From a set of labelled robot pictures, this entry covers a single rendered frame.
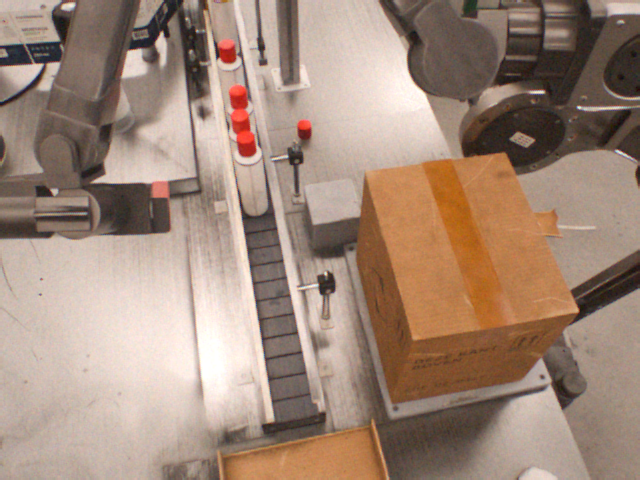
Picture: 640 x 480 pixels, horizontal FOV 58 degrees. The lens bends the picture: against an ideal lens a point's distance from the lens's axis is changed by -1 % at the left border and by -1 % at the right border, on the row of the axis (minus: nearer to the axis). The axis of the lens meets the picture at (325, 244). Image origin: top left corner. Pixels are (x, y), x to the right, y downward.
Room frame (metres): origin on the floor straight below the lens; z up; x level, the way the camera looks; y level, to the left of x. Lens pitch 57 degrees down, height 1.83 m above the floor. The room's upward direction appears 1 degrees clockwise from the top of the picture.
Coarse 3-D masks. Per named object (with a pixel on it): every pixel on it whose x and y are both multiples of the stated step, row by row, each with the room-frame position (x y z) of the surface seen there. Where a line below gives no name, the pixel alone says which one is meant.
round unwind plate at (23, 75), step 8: (0, 72) 1.10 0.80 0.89; (8, 72) 1.10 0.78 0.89; (16, 72) 1.10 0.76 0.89; (24, 72) 1.10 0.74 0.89; (32, 72) 1.10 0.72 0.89; (0, 80) 1.07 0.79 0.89; (8, 80) 1.07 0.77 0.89; (16, 80) 1.07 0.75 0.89; (24, 80) 1.07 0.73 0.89; (32, 80) 1.07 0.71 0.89; (0, 88) 1.04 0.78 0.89; (8, 88) 1.04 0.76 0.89; (16, 88) 1.04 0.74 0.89; (24, 88) 1.04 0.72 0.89; (0, 96) 1.01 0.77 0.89; (8, 96) 1.01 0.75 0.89
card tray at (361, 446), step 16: (336, 432) 0.27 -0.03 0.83; (352, 432) 0.27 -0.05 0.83; (368, 432) 0.28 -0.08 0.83; (272, 448) 0.25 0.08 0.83; (288, 448) 0.25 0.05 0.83; (304, 448) 0.25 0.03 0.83; (320, 448) 0.25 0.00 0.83; (336, 448) 0.25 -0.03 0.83; (352, 448) 0.25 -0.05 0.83; (368, 448) 0.25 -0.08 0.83; (224, 464) 0.22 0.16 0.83; (240, 464) 0.22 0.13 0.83; (256, 464) 0.22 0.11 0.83; (272, 464) 0.22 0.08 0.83; (288, 464) 0.22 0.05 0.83; (304, 464) 0.22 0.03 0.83; (320, 464) 0.22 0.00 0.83; (336, 464) 0.22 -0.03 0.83; (352, 464) 0.22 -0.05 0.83; (368, 464) 0.22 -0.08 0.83; (384, 464) 0.22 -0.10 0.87
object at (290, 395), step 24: (216, 48) 1.21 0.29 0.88; (240, 48) 1.21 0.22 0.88; (264, 168) 0.82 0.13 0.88; (240, 192) 0.75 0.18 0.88; (264, 216) 0.69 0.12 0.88; (264, 240) 0.63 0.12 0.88; (264, 264) 0.58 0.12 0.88; (264, 288) 0.53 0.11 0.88; (288, 288) 0.53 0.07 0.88; (264, 312) 0.48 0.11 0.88; (288, 312) 0.48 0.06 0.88; (264, 336) 0.43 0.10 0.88; (288, 336) 0.43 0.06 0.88; (288, 360) 0.38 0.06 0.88; (288, 384) 0.34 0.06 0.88; (288, 408) 0.30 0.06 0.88; (312, 408) 0.30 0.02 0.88
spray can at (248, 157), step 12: (240, 132) 0.72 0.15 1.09; (240, 144) 0.70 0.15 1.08; (252, 144) 0.70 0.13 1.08; (240, 156) 0.70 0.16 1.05; (252, 156) 0.70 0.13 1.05; (240, 168) 0.69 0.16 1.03; (252, 168) 0.69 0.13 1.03; (240, 180) 0.69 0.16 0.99; (252, 180) 0.69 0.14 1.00; (264, 180) 0.71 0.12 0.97; (252, 192) 0.69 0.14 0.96; (264, 192) 0.70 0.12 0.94; (252, 204) 0.69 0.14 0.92; (264, 204) 0.70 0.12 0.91; (252, 216) 0.69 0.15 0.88
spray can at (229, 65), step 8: (224, 40) 0.98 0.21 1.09; (224, 48) 0.95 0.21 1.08; (232, 48) 0.95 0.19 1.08; (224, 56) 0.95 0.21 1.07; (232, 56) 0.95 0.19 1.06; (224, 64) 0.95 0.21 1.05; (232, 64) 0.95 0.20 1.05; (240, 64) 0.96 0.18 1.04; (224, 72) 0.94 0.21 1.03; (232, 72) 0.94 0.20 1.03; (240, 72) 0.95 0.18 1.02; (224, 80) 0.94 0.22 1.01; (232, 80) 0.94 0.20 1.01; (240, 80) 0.95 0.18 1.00; (224, 88) 0.94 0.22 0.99; (224, 96) 0.95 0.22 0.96; (224, 104) 0.95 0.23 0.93
